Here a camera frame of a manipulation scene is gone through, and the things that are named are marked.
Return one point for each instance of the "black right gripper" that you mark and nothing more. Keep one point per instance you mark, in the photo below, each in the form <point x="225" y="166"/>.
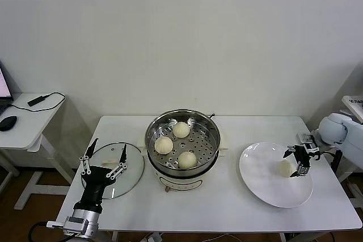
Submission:
<point x="303" y="155"/>

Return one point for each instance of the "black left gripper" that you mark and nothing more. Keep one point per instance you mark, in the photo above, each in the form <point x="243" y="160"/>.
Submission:
<point x="95" y="179"/>

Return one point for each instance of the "white steamed baozi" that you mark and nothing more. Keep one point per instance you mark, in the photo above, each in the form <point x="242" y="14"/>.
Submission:
<point x="187" y="160"/>
<point x="181" y="130"/>
<point x="163" y="145"/>
<point x="285" y="168"/>

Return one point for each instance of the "stainless steel steamer basket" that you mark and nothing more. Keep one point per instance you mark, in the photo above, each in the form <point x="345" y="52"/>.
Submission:
<point x="207" y="151"/>

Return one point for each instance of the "large white round plate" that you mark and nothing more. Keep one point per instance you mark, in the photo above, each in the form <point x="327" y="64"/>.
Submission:
<point x="261" y="174"/>

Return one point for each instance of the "white table leg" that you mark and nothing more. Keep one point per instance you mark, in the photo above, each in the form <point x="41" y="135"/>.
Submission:
<point x="282" y="237"/>
<point x="114" y="237"/>

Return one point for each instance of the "cream electric cooker base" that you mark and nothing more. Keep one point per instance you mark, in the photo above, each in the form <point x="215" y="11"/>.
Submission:
<point x="181" y="182"/>

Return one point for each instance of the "white side desk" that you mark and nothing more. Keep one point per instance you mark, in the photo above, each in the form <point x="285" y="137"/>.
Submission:
<point x="28" y="128"/>

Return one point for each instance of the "white stand with label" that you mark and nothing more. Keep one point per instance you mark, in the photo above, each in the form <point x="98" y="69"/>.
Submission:
<point x="356" y="103"/>

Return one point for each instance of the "black rectangular adapter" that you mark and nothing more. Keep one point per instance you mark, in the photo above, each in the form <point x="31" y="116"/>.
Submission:
<point x="36" y="101"/>

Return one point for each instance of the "white floor power strip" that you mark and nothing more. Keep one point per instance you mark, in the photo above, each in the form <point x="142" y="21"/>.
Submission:
<point x="153" y="237"/>

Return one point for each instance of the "black computer mouse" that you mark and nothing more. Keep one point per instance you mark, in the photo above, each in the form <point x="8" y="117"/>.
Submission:
<point x="8" y="123"/>

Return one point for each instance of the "black laptop computer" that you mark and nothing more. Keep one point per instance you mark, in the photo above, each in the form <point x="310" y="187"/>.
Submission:
<point x="4" y="83"/>

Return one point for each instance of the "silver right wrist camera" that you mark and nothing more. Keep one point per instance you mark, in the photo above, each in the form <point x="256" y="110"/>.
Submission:
<point x="304" y="138"/>

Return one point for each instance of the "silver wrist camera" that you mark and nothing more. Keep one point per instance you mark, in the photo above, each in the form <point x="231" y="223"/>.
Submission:
<point x="304" y="138"/>
<point x="73" y="221"/>

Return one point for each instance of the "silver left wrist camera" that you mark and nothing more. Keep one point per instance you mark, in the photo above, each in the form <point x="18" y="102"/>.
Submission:
<point x="73" y="221"/>

